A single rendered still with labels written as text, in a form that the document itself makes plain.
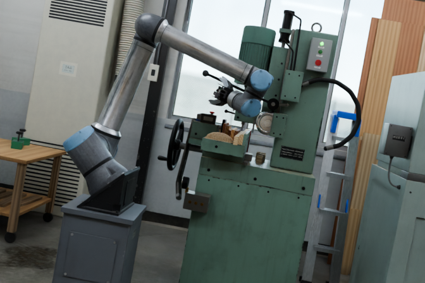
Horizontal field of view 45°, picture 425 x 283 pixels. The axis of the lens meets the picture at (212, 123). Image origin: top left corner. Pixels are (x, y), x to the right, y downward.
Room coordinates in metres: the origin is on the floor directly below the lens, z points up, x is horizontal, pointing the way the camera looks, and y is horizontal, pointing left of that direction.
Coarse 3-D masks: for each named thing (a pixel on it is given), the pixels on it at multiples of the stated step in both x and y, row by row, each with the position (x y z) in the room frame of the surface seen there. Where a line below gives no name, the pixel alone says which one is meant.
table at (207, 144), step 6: (192, 138) 2.69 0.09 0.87; (204, 138) 2.48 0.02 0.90; (198, 144) 2.69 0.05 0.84; (204, 144) 2.48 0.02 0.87; (210, 144) 2.47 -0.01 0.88; (216, 144) 2.47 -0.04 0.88; (222, 144) 2.47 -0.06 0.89; (228, 144) 2.46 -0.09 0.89; (246, 144) 2.58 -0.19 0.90; (204, 150) 2.48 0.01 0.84; (210, 150) 2.47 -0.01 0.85; (216, 150) 2.47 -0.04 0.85; (222, 150) 2.47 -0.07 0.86; (228, 150) 2.46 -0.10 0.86; (234, 150) 2.46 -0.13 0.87; (240, 150) 2.46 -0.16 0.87; (246, 150) 2.74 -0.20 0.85; (234, 156) 2.46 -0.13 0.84; (240, 156) 2.46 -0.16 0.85
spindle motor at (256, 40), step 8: (248, 32) 2.70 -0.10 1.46; (256, 32) 2.68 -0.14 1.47; (264, 32) 2.68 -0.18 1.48; (272, 32) 2.70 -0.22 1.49; (248, 40) 2.70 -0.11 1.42; (256, 40) 2.68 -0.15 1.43; (264, 40) 2.68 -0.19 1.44; (272, 40) 2.71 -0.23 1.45; (240, 48) 2.75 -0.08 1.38; (248, 48) 2.70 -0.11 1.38; (256, 48) 2.68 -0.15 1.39; (264, 48) 2.69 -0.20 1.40; (272, 48) 2.73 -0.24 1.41; (240, 56) 2.74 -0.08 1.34; (248, 56) 2.69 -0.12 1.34; (256, 56) 2.68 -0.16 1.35; (264, 56) 2.70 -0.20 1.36; (256, 64) 2.68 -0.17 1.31; (264, 64) 2.69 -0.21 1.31
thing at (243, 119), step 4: (236, 112) 2.74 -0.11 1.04; (260, 112) 2.72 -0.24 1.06; (236, 116) 2.74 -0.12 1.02; (240, 116) 2.73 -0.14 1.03; (244, 116) 2.73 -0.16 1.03; (236, 120) 2.74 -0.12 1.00; (240, 120) 2.73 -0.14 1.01; (244, 120) 2.73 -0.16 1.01; (248, 120) 2.73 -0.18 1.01; (252, 120) 2.73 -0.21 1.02; (244, 124) 2.76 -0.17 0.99
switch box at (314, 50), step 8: (312, 40) 2.57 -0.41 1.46; (320, 40) 2.56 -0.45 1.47; (328, 40) 2.56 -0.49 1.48; (312, 48) 2.56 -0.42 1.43; (320, 48) 2.56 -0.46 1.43; (328, 48) 2.56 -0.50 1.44; (312, 56) 2.56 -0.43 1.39; (328, 56) 2.56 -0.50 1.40; (312, 64) 2.56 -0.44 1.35; (320, 72) 2.61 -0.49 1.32
